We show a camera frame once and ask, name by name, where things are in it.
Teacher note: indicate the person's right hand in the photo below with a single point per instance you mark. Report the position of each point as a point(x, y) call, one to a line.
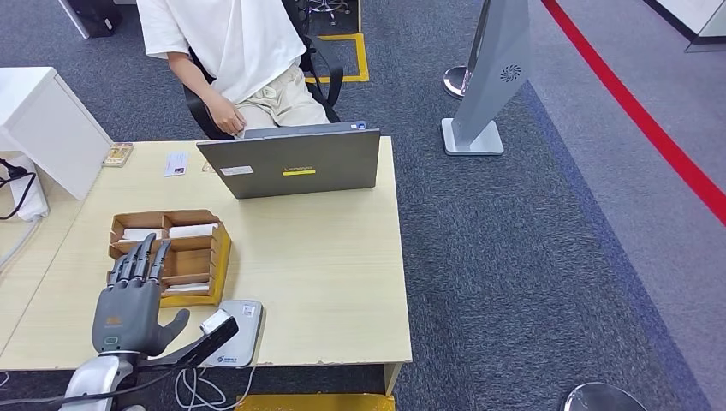
point(228, 118)

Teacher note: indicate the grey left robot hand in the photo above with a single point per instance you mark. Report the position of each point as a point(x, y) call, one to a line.
point(127, 317)

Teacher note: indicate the white ID card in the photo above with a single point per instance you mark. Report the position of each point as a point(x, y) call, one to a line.
point(176, 164)

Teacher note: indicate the person's right forearm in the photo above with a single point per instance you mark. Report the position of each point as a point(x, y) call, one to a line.
point(193, 79)

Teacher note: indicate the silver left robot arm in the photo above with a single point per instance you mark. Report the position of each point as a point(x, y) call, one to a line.
point(96, 380)

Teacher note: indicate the white room key card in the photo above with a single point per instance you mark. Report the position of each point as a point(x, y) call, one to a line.
point(136, 234)
point(193, 231)
point(187, 288)

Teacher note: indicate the person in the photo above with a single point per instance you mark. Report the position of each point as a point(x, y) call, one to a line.
point(227, 39)

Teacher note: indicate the wooden compartment card holder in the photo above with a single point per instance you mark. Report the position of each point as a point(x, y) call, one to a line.
point(193, 264)

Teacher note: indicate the small patterned card box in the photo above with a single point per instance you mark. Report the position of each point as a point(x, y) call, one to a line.
point(118, 154)

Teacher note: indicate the grey card reader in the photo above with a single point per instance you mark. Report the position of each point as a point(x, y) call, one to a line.
point(246, 334)

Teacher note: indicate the small clear tag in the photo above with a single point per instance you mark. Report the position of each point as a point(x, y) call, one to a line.
point(207, 167)

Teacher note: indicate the grey laptop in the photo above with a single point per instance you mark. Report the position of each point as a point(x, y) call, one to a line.
point(295, 164)

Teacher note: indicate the black office chair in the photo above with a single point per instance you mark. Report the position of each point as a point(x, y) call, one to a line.
point(329, 74)

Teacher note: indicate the chrome stool base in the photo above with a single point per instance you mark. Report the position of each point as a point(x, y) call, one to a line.
point(329, 7)

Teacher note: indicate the white power strip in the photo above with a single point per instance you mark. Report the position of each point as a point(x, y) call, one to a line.
point(28, 193)

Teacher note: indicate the black computer case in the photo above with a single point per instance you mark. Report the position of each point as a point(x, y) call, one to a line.
point(93, 14)

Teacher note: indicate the white cabinet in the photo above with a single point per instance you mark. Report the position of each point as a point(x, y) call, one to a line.
point(51, 122)

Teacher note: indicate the grey floor standing sign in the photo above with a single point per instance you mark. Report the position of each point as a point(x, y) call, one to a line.
point(493, 74)

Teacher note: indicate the chrome round stanchion base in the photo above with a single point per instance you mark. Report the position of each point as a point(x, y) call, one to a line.
point(601, 400)

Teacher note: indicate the white counter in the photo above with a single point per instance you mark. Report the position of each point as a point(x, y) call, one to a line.
point(697, 20)

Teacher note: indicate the chrome stanchion post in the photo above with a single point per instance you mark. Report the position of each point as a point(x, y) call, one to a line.
point(456, 82)

